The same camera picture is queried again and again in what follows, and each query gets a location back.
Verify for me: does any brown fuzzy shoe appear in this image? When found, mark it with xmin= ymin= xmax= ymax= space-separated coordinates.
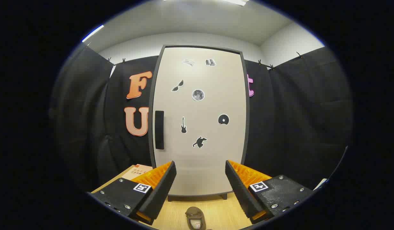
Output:
xmin=185 ymin=207 xmax=207 ymax=230

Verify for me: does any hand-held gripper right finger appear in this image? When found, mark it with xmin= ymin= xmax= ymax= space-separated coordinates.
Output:
xmin=225 ymin=160 xmax=314 ymax=225

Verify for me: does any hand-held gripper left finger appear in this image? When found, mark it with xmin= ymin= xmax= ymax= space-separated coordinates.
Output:
xmin=87 ymin=161 xmax=177 ymax=226

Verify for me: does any black backdrop cloth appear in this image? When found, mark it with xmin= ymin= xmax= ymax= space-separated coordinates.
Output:
xmin=50 ymin=45 xmax=354 ymax=192

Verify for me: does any long ceiling light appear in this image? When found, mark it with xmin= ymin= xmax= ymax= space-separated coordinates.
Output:
xmin=82 ymin=25 xmax=105 ymax=42

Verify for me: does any dark grey shoe cabinet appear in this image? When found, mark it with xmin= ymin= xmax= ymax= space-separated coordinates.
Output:
xmin=148 ymin=45 xmax=250 ymax=202

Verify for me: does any black door handle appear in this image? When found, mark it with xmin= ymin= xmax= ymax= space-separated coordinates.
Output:
xmin=155 ymin=111 xmax=164 ymax=150

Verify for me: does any beige orange cover book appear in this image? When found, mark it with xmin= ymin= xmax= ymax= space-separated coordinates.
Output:
xmin=122 ymin=164 xmax=153 ymax=181

